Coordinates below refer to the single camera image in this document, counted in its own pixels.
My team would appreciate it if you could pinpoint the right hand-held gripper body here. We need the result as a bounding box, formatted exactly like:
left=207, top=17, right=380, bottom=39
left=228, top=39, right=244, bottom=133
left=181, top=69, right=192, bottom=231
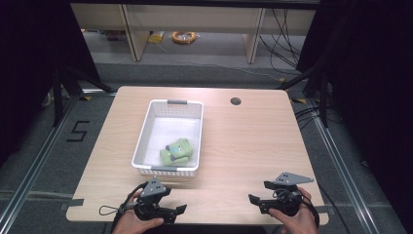
left=259, top=172, right=315, bottom=217

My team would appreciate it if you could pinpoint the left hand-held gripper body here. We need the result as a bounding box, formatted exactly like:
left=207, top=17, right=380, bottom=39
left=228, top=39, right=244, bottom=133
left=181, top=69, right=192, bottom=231
left=133, top=176, right=165, bottom=222

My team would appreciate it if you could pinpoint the green plush toy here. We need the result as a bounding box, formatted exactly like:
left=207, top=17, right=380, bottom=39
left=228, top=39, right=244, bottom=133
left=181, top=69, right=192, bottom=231
left=159, top=141, right=193, bottom=167

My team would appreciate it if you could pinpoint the white plastic basket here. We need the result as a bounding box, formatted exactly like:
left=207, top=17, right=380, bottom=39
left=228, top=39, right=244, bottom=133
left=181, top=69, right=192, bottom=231
left=131, top=98, right=205, bottom=178

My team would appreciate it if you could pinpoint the person's left hand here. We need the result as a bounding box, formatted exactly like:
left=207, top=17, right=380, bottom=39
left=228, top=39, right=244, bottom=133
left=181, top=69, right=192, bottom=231
left=111, top=189, right=165, bottom=234

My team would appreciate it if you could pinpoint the person's right hand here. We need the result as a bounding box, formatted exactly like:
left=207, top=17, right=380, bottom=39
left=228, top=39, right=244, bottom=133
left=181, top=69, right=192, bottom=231
left=268, top=187, right=320, bottom=234

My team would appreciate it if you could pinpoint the black metal stand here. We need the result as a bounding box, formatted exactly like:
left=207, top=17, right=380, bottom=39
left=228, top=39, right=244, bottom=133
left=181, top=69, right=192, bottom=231
left=276, top=62, right=329, bottom=129
left=51, top=63, right=115, bottom=129

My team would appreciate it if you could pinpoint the black curtain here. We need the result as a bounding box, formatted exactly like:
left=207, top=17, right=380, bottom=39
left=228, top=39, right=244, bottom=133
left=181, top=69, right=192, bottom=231
left=0, top=0, right=101, bottom=167
left=296, top=0, right=413, bottom=225

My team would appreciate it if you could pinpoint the yellow packet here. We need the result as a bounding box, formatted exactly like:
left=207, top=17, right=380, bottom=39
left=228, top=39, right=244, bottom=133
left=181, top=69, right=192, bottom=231
left=147, top=30, right=167, bottom=45

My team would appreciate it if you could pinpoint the pale wooden shelf unit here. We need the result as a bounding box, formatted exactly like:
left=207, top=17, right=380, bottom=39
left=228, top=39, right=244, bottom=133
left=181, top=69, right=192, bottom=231
left=70, top=2, right=321, bottom=65

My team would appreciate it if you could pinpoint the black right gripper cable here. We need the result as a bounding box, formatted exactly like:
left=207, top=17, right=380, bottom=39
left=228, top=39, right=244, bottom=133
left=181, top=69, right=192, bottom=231
left=300, top=194, right=321, bottom=228

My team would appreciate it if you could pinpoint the aluminium floor rail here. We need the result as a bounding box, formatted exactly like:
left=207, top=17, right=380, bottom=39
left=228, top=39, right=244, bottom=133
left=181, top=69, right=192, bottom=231
left=0, top=97, right=81, bottom=226
left=310, top=99, right=382, bottom=234

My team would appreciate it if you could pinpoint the thin white floor cable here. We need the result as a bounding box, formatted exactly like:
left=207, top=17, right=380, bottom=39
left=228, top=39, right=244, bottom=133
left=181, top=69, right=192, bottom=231
left=174, top=58, right=284, bottom=82

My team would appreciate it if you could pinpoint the bundle of black cables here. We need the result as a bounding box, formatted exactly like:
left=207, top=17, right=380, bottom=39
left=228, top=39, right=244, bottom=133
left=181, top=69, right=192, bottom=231
left=258, top=8, right=305, bottom=76

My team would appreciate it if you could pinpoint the orange cable coil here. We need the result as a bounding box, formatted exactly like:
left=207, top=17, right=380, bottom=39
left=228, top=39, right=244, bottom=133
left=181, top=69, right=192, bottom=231
left=170, top=30, right=198, bottom=46

